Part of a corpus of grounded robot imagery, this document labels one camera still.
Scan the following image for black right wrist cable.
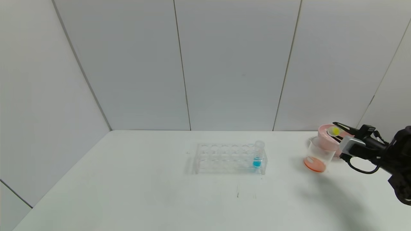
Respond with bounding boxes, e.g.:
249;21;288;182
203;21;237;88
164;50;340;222
346;156;382;175

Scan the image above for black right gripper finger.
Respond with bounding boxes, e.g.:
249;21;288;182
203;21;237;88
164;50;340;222
327;130;344;143
332;122;359;135

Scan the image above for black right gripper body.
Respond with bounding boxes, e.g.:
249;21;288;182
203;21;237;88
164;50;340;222
355;124;389;155

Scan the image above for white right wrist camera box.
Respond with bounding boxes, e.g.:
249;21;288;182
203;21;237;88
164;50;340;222
340;136;358;156

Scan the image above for clear plastic beaker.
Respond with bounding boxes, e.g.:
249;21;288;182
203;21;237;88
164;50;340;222
303;136;337;173

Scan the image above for pink bowl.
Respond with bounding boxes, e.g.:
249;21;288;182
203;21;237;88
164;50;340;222
318;124;357;157

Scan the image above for test tube with blue pigment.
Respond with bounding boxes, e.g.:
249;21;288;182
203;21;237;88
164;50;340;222
253;141;265;168

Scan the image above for clear plastic test tube rack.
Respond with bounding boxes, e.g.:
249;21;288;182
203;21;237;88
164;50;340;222
194;143;267;175

